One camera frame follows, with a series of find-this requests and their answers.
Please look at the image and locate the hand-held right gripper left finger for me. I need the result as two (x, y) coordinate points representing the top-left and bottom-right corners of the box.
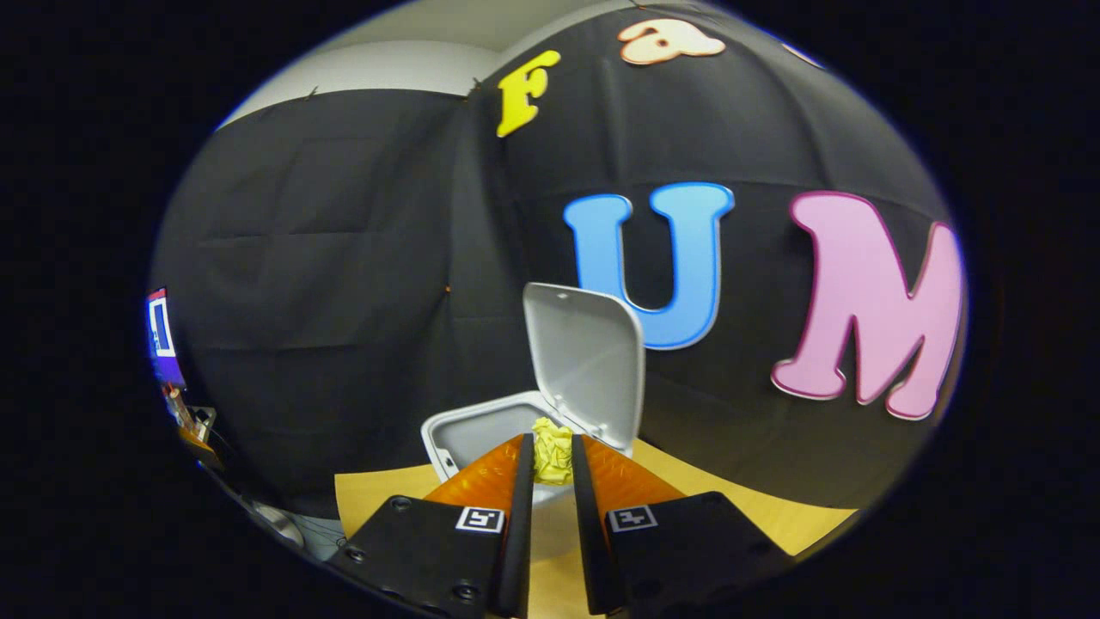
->
(329, 432), (536, 619)

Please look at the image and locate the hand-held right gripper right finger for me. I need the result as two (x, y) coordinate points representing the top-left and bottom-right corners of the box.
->
(570, 432), (796, 616)

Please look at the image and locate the yellow paper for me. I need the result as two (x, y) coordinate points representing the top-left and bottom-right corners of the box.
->
(531, 417), (575, 487)

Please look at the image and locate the white desktop garbage bin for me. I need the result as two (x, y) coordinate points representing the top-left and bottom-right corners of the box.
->
(420, 282), (646, 561)

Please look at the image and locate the wooden desktop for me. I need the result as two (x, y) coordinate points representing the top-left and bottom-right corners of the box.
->
(333, 438), (859, 619)

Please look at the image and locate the black backdrop cloth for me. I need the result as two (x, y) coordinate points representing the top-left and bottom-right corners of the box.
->
(150, 0), (970, 521)

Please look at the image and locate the small cluttered stand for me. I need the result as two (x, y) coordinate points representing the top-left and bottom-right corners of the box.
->
(163, 385), (226, 470)

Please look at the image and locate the blue and purple screen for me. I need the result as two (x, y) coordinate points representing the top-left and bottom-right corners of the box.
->
(144, 288), (186, 388)

